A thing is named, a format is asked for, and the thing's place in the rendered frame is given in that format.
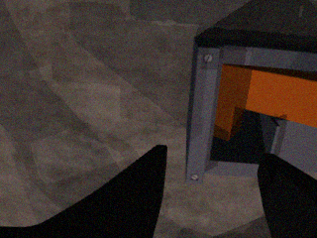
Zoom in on orange l-shaped part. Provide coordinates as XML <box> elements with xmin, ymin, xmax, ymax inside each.
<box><xmin>213</xmin><ymin>63</ymin><xmax>317</xmax><ymax>142</ymax></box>

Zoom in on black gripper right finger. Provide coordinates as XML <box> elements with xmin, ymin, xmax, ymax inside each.
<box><xmin>258</xmin><ymin>152</ymin><xmax>317</xmax><ymax>238</ymax></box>

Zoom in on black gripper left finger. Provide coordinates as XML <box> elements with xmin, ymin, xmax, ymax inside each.
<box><xmin>0</xmin><ymin>144</ymin><xmax>166</xmax><ymax>238</ymax></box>

